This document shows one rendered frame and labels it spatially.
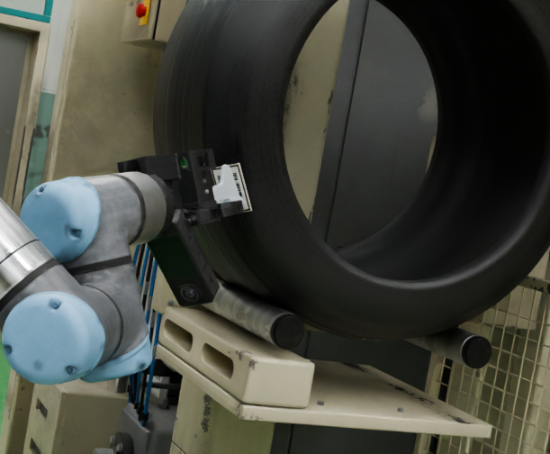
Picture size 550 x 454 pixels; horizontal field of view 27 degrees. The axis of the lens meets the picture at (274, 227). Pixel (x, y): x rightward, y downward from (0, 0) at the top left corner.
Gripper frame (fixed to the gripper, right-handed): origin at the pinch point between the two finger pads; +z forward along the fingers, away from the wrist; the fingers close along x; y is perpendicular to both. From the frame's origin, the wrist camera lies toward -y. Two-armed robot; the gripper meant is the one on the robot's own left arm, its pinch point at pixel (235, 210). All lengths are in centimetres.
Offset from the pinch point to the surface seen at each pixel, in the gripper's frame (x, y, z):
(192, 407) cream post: 33, -29, 34
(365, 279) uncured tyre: -9.6, -11.7, 12.5
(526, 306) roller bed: -14, -25, 67
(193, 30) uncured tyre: 5.5, 23.6, 8.0
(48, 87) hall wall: 560, 144, 706
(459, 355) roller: -15.4, -24.6, 24.9
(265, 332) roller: 1.8, -15.6, 4.7
